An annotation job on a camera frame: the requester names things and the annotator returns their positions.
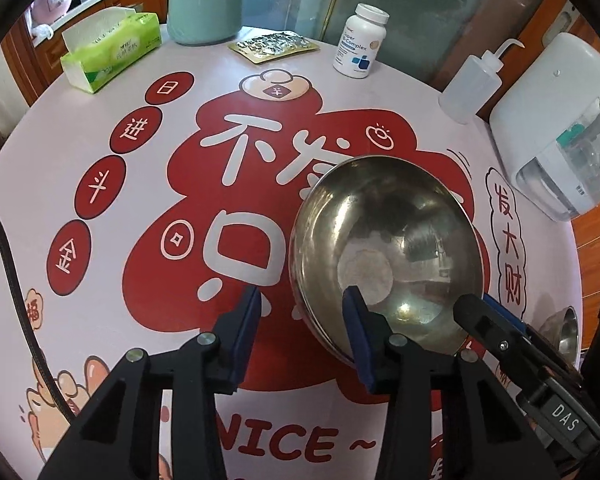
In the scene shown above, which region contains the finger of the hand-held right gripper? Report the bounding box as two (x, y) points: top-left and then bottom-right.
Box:
(453, 295), (552, 397)
(482, 293), (587, 390)

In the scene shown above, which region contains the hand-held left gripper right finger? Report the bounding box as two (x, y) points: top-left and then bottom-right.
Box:
(342, 286), (561, 480)

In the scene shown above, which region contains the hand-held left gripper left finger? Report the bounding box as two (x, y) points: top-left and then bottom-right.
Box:
(37, 286), (262, 480)

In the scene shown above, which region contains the small steel bowl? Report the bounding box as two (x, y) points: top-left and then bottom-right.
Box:
(544, 305), (581, 363)

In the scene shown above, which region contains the pink steel-lined bowl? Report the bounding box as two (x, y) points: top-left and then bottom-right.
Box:
(289, 156), (484, 361)

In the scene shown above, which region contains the white bottle teal base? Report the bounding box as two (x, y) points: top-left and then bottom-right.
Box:
(556, 112), (600, 148)

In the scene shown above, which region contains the white bottle steriliser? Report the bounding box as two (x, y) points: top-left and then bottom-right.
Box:
(489, 32), (600, 222)

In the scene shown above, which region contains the clear squeeze bottle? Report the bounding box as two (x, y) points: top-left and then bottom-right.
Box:
(438, 38), (526, 125)

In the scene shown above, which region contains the white pill bottle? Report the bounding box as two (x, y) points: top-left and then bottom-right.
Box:
(332, 3), (390, 80)

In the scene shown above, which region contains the foil blister pack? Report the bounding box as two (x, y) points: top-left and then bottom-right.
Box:
(228, 31), (321, 65)

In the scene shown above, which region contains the green tissue pack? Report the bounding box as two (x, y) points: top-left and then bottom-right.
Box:
(60, 7), (161, 94)

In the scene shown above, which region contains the mint green canister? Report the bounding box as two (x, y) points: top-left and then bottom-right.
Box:
(166, 0), (244, 46)

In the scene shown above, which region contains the pink kettle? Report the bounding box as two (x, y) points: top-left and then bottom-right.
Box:
(30, 0), (73, 28)

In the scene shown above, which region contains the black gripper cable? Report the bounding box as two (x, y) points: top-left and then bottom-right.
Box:
(0, 192), (76, 426)

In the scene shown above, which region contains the silver door handle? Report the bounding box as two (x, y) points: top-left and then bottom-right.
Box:
(542, 7), (578, 46)

